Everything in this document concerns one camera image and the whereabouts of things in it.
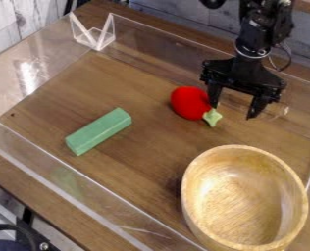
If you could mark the clear acrylic barrier wall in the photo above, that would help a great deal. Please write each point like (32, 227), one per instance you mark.
(113, 199)

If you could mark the wooden bowl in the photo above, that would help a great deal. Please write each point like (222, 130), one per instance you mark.
(244, 200)

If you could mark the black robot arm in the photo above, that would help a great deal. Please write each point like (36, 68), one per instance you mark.
(265, 26)

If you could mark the red plush tomato toy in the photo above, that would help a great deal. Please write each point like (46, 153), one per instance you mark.
(189, 102)

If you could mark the clear acrylic corner bracket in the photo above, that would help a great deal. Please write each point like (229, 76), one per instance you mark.
(95, 38)

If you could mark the green rectangular block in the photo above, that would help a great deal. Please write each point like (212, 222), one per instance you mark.
(82, 140)

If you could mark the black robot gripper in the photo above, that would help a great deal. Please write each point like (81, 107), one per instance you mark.
(245, 76)

